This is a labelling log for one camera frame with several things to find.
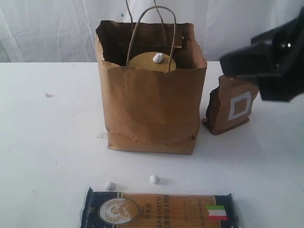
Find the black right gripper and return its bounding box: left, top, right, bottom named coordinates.
left=219, top=8, right=304, bottom=102

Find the brown stand-up pouch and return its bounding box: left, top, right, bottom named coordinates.
left=202, top=75, right=259, bottom=135

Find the brown paper bag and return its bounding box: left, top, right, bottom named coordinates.
left=95, top=20, right=207, bottom=155

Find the clear jar with gold lid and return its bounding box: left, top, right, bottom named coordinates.
left=129, top=52, right=170, bottom=73

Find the spaghetti package dark blue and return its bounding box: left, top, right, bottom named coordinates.
left=81, top=188, right=240, bottom=228

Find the clear tape piece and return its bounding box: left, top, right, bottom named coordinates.
left=97, top=133, right=107, bottom=140

